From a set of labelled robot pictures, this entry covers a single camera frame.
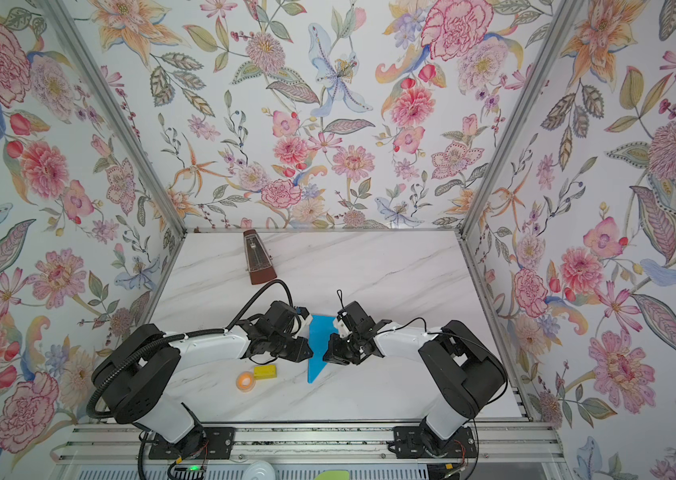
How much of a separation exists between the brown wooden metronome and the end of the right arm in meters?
0.37

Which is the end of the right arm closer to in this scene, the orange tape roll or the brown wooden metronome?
the orange tape roll

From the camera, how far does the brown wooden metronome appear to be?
0.97 metres

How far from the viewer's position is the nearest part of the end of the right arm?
688 millimetres
